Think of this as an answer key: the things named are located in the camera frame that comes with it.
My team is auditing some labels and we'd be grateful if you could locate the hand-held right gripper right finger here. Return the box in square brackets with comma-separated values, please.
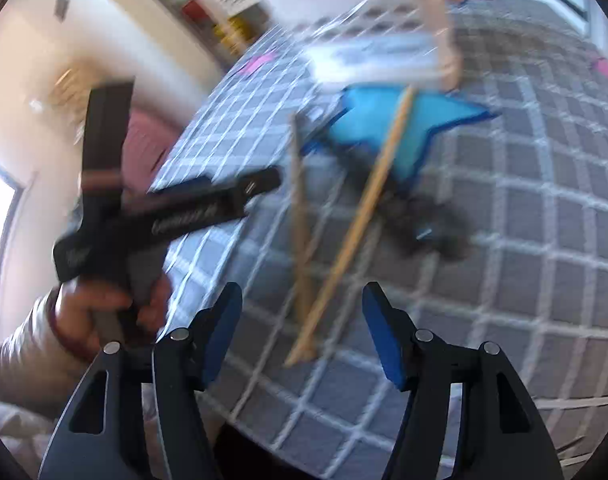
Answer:
[361, 281, 572, 480]

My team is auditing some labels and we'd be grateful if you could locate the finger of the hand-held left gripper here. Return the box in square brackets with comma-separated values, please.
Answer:
[81, 77, 136, 196]
[151, 166, 283, 248]

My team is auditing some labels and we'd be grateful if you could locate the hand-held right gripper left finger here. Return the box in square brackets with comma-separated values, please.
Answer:
[38, 281, 244, 480]

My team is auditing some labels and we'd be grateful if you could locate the black-handled metal spoon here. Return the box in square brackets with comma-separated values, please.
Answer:
[379, 194, 473, 264]

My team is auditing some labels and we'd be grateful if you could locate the white plastic utensil holder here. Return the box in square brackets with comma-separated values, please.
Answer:
[256, 0, 465, 93]

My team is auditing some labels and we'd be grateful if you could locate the person's left forearm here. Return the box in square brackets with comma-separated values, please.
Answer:
[0, 295, 92, 411]

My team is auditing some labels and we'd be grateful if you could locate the person's left hand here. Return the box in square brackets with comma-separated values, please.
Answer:
[53, 275, 174, 361]

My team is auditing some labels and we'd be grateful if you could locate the stack of pink plastic stools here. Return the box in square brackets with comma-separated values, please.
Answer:
[121, 110, 181, 187]

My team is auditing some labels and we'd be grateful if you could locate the bag of puffed snacks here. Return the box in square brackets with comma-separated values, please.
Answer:
[58, 59, 101, 112]

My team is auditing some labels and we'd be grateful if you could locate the grey checked star tablecloth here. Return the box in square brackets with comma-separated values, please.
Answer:
[149, 0, 608, 471]

